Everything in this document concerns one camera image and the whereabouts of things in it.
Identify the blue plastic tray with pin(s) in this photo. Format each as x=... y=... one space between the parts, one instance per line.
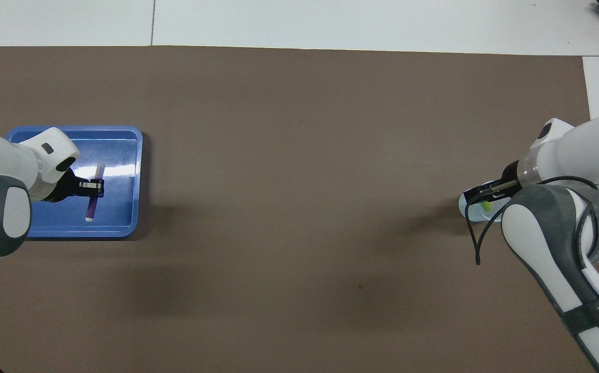
x=118 y=150

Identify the brown table mat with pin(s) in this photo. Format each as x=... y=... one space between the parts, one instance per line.
x=279 y=129

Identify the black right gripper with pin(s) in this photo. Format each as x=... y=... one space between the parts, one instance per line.
x=511 y=178

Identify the purple marker pen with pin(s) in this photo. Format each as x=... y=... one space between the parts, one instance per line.
x=92 y=207

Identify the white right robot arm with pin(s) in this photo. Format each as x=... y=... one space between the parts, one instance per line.
x=589 y=150

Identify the green marker pen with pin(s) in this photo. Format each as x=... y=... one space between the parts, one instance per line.
x=486 y=206

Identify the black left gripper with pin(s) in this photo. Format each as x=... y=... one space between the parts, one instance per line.
x=66 y=189

